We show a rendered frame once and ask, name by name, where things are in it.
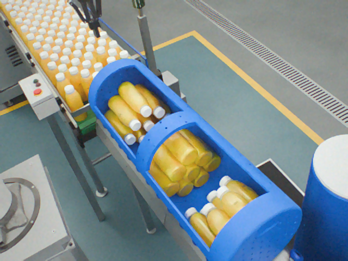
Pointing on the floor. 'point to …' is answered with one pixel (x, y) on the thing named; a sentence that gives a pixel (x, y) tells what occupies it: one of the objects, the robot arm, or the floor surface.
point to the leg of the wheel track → (143, 209)
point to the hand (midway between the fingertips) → (94, 28)
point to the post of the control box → (74, 165)
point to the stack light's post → (147, 41)
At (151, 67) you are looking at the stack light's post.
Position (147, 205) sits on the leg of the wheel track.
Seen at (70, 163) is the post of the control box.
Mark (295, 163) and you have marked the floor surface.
